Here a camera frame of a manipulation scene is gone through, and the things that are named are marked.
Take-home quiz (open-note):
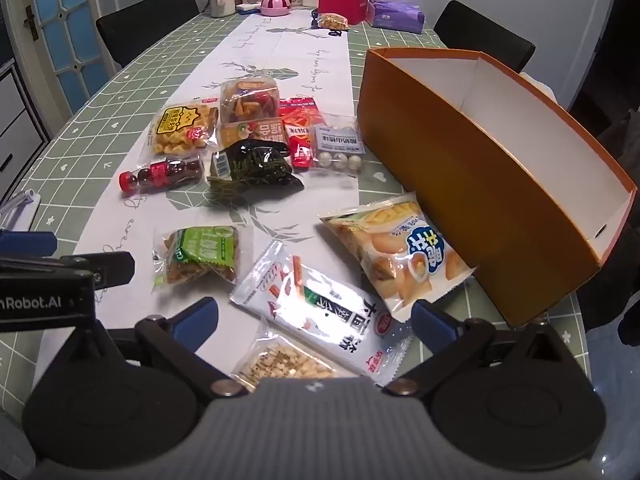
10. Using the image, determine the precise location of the clear peanut packet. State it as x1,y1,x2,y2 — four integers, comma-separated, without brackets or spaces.
230,320,346,393

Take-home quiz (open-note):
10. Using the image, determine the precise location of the grey drawer cabinet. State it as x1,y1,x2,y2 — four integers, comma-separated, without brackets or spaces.
0,57,51,201

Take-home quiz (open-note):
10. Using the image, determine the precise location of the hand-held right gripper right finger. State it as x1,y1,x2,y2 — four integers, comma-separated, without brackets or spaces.
382,299,566,398

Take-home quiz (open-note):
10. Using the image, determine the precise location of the green checked tablecloth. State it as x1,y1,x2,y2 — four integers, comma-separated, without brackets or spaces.
0,7,588,411

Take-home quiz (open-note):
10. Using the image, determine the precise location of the pink box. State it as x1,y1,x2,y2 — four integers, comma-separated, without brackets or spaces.
318,0,371,25

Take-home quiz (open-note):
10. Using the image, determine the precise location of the clear packet of white balls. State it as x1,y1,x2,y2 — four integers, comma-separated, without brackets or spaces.
310,122,368,173

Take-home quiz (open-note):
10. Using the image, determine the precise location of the black chair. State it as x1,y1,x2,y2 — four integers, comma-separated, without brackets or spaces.
95,0,201,68
434,0,536,73

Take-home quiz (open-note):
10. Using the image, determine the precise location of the long white snack packet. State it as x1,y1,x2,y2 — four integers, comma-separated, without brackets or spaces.
230,240,413,383

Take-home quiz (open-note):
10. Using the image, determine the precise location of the purple tissue pack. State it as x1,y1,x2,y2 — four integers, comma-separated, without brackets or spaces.
367,0,426,35

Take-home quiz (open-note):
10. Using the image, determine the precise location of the yellow star snack packet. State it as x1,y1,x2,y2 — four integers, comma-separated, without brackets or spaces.
147,100,221,157

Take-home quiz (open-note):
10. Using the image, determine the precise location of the white printed table runner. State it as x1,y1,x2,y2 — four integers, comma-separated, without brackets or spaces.
35,10,416,396

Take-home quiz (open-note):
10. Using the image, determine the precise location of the orange cardboard box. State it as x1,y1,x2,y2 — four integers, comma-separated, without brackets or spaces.
356,47,638,328

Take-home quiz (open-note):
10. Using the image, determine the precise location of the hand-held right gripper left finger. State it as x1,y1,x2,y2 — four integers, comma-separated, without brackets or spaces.
107,296,243,398

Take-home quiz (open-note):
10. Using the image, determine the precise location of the orange biscuit packet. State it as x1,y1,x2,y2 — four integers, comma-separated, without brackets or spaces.
220,119,290,151

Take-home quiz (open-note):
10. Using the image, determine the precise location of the egg print snack packet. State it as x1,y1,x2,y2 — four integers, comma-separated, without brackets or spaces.
319,200,476,323

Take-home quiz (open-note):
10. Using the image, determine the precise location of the door with blue glass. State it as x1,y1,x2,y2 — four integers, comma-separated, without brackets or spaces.
0,0,121,141

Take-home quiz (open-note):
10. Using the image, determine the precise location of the clear bag of nuts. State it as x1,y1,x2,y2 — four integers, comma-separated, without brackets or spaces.
312,11,351,32

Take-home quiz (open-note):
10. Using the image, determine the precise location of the clear mixed cracker packet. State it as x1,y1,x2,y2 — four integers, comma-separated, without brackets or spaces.
219,77,281,126

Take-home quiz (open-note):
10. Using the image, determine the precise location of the black green snack packet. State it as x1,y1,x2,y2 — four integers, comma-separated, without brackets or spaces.
206,140,306,196

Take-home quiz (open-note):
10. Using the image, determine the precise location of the green label snack packet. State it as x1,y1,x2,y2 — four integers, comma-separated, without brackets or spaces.
151,225,241,295

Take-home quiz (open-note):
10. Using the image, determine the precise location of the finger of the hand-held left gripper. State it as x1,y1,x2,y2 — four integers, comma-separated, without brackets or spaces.
60,252,136,292
0,229,59,259

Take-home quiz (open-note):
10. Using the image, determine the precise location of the bottle shaped dark candy packet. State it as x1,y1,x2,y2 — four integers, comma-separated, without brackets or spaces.
118,155,206,195

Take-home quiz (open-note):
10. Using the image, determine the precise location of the red snack packet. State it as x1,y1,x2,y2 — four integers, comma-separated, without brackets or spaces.
277,100,326,168

